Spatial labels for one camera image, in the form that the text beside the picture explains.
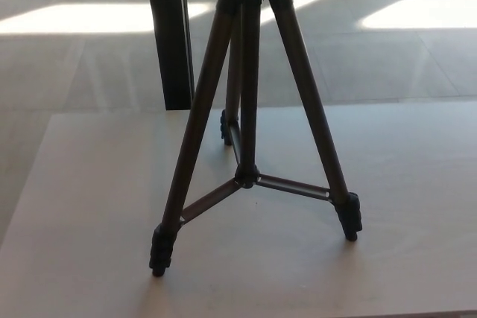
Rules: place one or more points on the black vertical post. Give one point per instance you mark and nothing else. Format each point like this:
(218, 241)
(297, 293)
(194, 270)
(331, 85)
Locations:
(169, 35)

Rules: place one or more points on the bronze camera tripod black joints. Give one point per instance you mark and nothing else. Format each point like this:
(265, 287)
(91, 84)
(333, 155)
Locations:
(247, 91)

